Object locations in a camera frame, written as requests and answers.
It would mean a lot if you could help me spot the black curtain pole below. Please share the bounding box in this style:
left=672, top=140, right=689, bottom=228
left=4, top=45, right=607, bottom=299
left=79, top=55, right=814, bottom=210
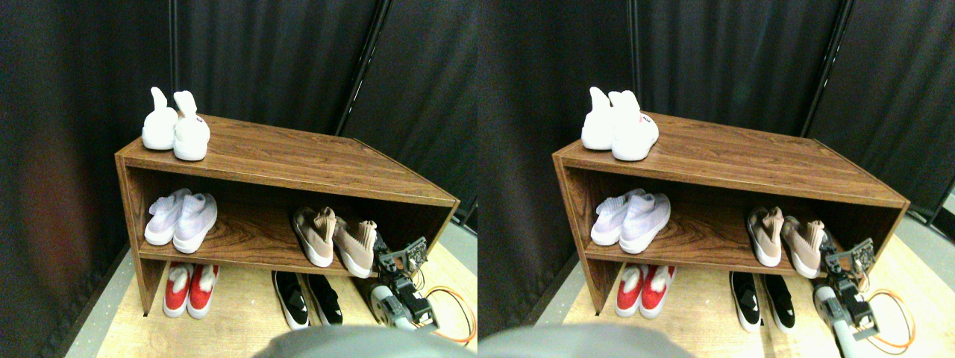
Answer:
left=334, top=0, right=393, bottom=136
left=801, top=0, right=856, bottom=137
left=451, top=195, right=478, bottom=229
left=169, top=0, right=179, bottom=117

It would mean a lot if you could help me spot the brown shoe rack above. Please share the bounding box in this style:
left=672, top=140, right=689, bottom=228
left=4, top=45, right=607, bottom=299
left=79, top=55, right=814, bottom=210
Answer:
left=115, top=113, right=461, bottom=318
left=552, top=112, right=911, bottom=314

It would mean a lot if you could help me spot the red shoe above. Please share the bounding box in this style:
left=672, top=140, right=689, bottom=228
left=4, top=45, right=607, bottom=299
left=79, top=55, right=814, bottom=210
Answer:
left=639, top=266, right=677, bottom=320
left=187, top=264, right=220, bottom=320
left=163, top=262, right=195, bottom=318
left=616, top=263, right=647, bottom=318

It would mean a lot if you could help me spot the pale purple shoe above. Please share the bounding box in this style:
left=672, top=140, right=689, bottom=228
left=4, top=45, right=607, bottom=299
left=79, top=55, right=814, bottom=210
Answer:
left=172, top=192, right=219, bottom=254
left=619, top=192, right=671, bottom=254
left=590, top=188, right=646, bottom=246
left=144, top=188, right=192, bottom=246

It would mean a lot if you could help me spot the white shoe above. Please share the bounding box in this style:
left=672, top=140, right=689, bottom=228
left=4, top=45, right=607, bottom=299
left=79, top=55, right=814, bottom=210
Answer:
left=581, top=87, right=616, bottom=151
left=608, top=91, right=660, bottom=162
left=142, top=87, right=180, bottom=151
left=172, top=91, right=211, bottom=162

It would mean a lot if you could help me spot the orange wire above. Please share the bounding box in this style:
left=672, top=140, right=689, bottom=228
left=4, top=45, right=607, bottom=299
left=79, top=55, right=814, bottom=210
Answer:
left=425, top=287, right=478, bottom=348
left=865, top=291, right=917, bottom=356

